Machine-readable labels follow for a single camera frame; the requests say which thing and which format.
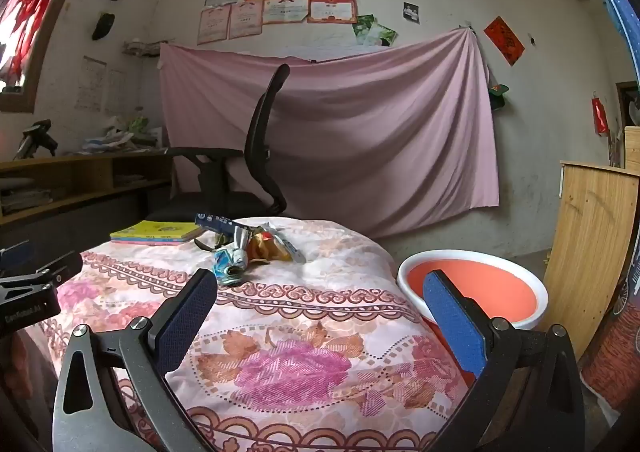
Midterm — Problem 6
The wooden desk shelf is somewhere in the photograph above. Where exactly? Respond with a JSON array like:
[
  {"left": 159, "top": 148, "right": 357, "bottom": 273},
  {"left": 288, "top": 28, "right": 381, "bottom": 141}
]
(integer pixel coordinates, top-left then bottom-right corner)
[{"left": 0, "top": 148, "right": 173, "bottom": 227}]

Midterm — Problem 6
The pink hanging cloth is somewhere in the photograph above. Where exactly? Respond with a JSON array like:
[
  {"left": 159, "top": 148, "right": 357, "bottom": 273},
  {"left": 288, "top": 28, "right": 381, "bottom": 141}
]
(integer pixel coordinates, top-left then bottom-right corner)
[{"left": 159, "top": 26, "right": 501, "bottom": 239}]

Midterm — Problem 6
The stack of shelved books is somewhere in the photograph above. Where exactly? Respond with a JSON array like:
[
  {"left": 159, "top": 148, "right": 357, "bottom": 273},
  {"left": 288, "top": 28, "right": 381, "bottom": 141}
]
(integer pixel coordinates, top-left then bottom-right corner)
[{"left": 0, "top": 187, "right": 56, "bottom": 215}]

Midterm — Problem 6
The orange basin with white rim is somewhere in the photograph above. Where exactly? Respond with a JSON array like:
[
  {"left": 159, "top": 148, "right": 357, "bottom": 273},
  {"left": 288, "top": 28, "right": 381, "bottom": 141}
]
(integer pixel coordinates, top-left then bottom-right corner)
[{"left": 397, "top": 249, "right": 549, "bottom": 333}]

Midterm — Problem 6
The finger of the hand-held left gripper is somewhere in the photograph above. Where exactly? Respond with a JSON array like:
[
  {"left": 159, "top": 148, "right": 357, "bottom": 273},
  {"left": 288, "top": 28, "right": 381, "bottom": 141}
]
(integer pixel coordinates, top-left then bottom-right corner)
[
  {"left": 0, "top": 251, "right": 84, "bottom": 291},
  {"left": 0, "top": 241, "right": 30, "bottom": 273}
]

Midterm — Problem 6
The silver blue wrapper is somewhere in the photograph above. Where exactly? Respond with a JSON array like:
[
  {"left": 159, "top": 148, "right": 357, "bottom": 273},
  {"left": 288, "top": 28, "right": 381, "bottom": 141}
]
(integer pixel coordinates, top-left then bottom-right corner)
[{"left": 212, "top": 226, "right": 252, "bottom": 289}]

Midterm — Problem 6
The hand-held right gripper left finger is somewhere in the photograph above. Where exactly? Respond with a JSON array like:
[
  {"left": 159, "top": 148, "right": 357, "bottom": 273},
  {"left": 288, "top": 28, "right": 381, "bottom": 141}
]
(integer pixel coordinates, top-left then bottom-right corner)
[{"left": 52, "top": 268, "right": 219, "bottom": 452}]

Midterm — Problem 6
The pink box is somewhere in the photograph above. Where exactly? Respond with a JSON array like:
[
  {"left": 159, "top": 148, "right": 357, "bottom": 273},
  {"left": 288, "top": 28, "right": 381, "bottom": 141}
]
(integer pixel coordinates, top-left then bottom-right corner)
[{"left": 111, "top": 234, "right": 201, "bottom": 247}]

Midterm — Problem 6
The red hanging packet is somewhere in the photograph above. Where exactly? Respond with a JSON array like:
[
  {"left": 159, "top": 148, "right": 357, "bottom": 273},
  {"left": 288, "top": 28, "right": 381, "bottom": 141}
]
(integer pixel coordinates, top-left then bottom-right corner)
[{"left": 591, "top": 92, "right": 611, "bottom": 135}]

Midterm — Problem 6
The wire wall shelf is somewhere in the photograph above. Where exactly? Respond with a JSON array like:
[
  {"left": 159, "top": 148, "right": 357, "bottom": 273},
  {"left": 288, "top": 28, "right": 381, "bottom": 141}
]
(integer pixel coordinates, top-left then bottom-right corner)
[{"left": 121, "top": 38, "right": 176, "bottom": 58}]

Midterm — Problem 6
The wall calendar sheet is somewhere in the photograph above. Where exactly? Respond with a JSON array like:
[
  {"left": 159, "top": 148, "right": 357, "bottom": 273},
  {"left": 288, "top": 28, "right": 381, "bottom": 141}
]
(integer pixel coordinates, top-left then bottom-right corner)
[
  {"left": 75, "top": 56, "right": 107, "bottom": 112},
  {"left": 104, "top": 68, "right": 126, "bottom": 113}
]

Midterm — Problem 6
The floral pink blanket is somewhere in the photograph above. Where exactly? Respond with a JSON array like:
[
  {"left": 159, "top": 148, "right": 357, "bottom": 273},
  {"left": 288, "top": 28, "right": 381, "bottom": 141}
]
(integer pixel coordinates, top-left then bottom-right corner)
[{"left": 25, "top": 217, "right": 481, "bottom": 452}]

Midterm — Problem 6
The pile of papers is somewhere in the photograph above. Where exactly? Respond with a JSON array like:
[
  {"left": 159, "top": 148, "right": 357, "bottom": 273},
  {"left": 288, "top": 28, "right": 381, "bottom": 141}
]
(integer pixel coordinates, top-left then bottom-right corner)
[{"left": 75, "top": 132, "right": 168, "bottom": 156}]

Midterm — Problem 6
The light wooden board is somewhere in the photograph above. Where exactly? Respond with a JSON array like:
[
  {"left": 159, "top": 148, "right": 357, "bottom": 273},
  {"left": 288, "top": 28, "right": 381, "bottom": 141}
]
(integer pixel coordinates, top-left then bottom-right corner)
[{"left": 542, "top": 160, "right": 640, "bottom": 360}]

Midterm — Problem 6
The orange printed cloth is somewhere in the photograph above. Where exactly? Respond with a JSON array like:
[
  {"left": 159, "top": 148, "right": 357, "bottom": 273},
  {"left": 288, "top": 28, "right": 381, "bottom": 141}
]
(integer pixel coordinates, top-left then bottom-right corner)
[{"left": 582, "top": 252, "right": 640, "bottom": 413}]

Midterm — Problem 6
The red window cloth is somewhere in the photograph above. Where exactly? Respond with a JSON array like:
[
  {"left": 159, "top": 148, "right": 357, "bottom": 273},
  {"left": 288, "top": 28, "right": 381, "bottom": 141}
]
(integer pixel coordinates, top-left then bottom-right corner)
[{"left": 0, "top": 0, "right": 61, "bottom": 82}]

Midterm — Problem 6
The dark blue snack wrapper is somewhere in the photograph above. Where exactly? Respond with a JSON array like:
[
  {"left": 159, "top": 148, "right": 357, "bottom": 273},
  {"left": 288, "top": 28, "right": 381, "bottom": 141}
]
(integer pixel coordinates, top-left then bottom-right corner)
[{"left": 195, "top": 213, "right": 237, "bottom": 235}]

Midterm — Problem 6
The dark wooden frame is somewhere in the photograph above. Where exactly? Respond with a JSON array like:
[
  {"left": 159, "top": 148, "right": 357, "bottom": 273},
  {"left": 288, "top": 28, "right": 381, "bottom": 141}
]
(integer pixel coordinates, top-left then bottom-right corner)
[{"left": 615, "top": 82, "right": 640, "bottom": 167}]

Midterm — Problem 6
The white green plastic bag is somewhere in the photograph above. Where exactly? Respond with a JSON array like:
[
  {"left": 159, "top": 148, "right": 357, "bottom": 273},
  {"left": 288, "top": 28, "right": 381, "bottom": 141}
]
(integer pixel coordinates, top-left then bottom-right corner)
[{"left": 102, "top": 114, "right": 151, "bottom": 137}]

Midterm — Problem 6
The green cap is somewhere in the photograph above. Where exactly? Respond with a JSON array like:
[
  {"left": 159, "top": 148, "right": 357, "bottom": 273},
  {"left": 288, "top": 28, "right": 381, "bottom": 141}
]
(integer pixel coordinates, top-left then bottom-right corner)
[{"left": 488, "top": 83, "right": 509, "bottom": 111}]

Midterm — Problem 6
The red paper sheet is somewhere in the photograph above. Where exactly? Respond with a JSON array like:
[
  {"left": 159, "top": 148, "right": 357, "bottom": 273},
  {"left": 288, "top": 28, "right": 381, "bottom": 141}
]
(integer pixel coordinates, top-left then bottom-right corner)
[{"left": 483, "top": 16, "right": 526, "bottom": 66}]

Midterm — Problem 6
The orange snack wrapper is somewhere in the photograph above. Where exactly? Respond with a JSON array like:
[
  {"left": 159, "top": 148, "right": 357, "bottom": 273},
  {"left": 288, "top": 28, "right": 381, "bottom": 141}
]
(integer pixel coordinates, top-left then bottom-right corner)
[{"left": 247, "top": 227, "right": 293, "bottom": 265}]

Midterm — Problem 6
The wooden window frame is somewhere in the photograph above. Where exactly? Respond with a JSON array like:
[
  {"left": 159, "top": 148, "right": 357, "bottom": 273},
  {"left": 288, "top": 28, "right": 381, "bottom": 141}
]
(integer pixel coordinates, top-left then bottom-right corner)
[{"left": 0, "top": 0, "right": 106, "bottom": 113}]

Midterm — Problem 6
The black cap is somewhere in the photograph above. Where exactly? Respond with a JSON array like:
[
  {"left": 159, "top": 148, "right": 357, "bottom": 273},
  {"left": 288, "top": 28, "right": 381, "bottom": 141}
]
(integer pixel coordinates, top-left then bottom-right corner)
[{"left": 91, "top": 12, "right": 116, "bottom": 41}]

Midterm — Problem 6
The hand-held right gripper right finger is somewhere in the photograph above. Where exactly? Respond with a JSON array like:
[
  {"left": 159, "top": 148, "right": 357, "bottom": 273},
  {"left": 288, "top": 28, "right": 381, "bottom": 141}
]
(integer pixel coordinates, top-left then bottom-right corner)
[{"left": 422, "top": 269, "right": 586, "bottom": 452}]

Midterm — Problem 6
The black office chair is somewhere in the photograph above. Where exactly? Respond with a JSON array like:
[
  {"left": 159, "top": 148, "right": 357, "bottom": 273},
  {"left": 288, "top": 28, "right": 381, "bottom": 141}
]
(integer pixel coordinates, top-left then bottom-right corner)
[{"left": 145, "top": 63, "right": 292, "bottom": 225}]

